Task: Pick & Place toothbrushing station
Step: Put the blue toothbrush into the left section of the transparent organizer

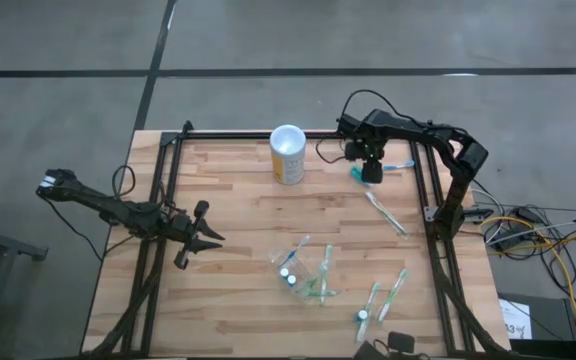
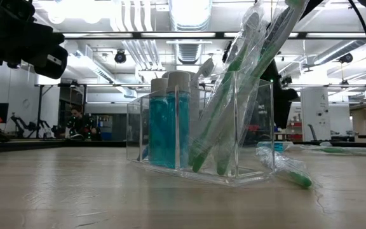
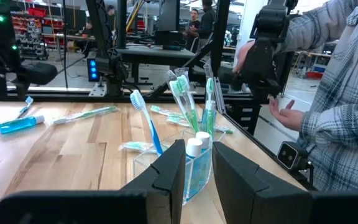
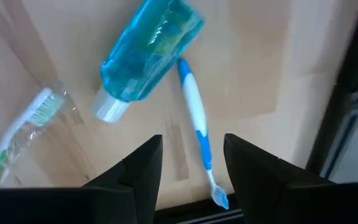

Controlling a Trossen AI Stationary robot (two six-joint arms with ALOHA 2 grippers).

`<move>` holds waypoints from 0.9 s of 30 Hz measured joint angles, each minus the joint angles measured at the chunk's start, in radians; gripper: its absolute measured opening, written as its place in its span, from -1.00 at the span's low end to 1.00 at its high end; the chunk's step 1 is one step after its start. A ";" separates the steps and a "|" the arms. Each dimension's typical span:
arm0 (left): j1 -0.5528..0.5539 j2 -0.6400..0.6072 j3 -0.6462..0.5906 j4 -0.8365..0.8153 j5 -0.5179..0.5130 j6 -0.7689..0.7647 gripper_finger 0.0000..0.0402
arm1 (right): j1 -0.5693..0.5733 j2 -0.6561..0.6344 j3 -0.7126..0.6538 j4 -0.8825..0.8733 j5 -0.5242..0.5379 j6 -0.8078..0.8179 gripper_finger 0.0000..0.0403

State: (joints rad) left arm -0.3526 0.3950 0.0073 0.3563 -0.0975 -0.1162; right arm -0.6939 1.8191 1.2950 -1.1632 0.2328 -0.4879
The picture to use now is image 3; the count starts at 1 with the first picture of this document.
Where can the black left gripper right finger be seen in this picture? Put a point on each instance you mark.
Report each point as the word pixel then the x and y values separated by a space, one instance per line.
pixel 259 202

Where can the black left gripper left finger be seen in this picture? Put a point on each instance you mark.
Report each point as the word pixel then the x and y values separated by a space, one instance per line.
pixel 154 199

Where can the clear acrylic organizer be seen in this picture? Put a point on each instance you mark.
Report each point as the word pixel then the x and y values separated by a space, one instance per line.
pixel 145 165

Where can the red parts shelving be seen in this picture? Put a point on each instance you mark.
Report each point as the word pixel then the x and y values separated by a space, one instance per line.
pixel 36 31

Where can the black box blue lights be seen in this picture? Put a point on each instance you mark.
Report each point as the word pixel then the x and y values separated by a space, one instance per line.
pixel 93 70

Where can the white toothbrush right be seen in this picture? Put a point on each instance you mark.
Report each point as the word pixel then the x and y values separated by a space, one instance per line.
pixel 85 114

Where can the person's hand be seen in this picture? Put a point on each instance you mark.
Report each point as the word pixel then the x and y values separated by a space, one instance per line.
pixel 242 56
pixel 287 116

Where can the person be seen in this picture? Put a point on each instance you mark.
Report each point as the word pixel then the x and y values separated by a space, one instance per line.
pixel 346 109
pixel 208 21
pixel 194 28
pixel 110 12

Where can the black workbench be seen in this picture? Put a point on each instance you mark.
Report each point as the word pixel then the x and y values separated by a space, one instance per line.
pixel 154 53

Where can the black monitor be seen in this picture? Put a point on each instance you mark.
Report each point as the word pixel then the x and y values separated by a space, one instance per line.
pixel 169 15

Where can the white pillar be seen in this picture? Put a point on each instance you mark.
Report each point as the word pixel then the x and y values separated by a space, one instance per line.
pixel 247 18

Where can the small black table camera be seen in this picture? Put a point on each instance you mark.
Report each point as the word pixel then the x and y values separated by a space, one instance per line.
pixel 287 155

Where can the silver aluminium rail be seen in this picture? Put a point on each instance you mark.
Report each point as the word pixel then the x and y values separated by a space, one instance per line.
pixel 219 96

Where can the black aluminium rig frame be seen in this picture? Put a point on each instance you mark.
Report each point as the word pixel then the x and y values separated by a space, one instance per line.
pixel 219 31

